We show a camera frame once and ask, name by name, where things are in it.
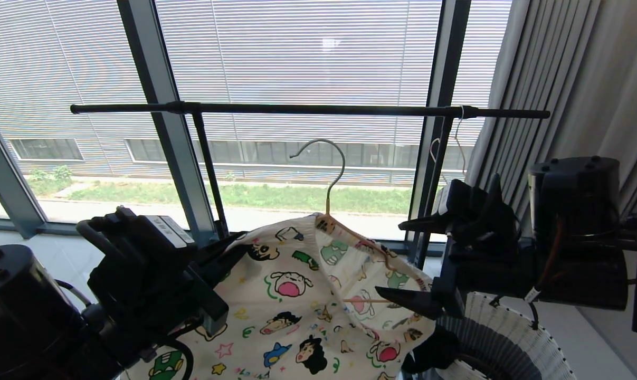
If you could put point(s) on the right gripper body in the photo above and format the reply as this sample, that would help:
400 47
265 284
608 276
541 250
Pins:
487 274

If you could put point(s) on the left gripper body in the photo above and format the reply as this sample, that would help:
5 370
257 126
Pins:
154 290

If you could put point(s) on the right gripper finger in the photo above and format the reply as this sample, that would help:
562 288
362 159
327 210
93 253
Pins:
429 225
418 306

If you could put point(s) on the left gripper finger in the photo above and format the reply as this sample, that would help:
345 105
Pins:
220 253

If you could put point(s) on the black garment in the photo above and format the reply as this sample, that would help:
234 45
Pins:
434 351

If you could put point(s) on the cream printed garment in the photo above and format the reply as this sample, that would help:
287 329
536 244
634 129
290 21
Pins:
297 316

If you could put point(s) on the pink clothes hanger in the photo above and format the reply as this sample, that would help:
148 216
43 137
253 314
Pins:
343 163
462 163

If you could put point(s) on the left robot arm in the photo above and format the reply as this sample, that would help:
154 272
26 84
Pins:
17 306

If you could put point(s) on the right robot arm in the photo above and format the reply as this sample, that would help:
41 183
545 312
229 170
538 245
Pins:
571 211

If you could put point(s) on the white laundry basket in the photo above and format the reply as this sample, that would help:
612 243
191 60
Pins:
508 338

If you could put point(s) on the black clothes rack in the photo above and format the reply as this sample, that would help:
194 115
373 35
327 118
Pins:
297 109

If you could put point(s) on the beige curtain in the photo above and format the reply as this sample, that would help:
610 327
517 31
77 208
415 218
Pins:
561 79

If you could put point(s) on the window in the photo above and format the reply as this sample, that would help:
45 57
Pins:
149 63

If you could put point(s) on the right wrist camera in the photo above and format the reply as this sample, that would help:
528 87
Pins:
466 203

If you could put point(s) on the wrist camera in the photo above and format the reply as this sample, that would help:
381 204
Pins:
466 203
154 237

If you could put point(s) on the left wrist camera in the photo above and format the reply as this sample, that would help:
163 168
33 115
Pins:
154 237

